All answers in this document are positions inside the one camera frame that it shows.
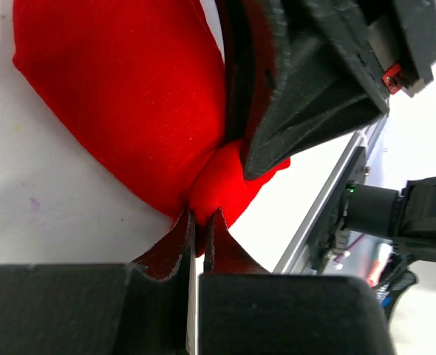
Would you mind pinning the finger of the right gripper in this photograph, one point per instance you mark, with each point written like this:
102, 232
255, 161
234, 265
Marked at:
249, 64

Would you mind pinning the aluminium mounting rail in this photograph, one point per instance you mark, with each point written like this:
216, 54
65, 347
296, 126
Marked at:
311, 248

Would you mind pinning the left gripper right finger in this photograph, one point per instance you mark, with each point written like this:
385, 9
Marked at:
223, 254

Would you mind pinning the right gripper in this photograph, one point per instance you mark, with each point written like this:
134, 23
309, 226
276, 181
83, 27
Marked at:
337, 64

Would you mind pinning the red sock with white bear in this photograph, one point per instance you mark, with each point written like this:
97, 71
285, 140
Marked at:
141, 86

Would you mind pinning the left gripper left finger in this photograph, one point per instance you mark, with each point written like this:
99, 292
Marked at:
163, 259

